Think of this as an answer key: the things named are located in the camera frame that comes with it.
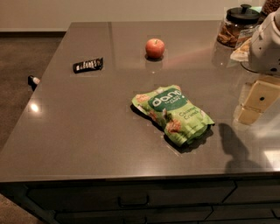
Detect jar of dark snacks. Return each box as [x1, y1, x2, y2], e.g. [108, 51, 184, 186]
[261, 0, 280, 18]

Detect black rxbar chocolate bar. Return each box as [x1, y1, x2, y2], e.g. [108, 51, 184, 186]
[73, 58, 103, 74]

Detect right cabinet drawers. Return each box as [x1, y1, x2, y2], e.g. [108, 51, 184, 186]
[206, 179, 280, 221]

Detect upper drawer with handle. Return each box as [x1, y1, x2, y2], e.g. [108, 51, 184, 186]
[28, 181, 235, 212]

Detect lower drawer with handle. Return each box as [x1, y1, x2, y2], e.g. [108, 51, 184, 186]
[55, 206, 213, 224]

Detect red apple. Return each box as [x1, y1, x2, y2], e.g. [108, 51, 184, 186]
[145, 38, 165, 60]

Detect glass jar with black lid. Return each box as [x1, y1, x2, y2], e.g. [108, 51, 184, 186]
[217, 4, 260, 48]

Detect snack packet beside jar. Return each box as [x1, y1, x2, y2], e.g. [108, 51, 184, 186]
[230, 38, 251, 62]

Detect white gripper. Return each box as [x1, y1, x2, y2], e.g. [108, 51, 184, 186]
[236, 8, 280, 125]

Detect drawer with handle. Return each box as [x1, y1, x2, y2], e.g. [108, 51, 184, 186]
[55, 206, 213, 224]
[28, 181, 235, 212]

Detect green rice chip bag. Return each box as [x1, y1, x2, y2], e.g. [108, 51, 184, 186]
[132, 85, 214, 147]

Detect small object on floor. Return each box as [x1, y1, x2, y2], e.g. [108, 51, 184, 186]
[28, 75, 40, 87]

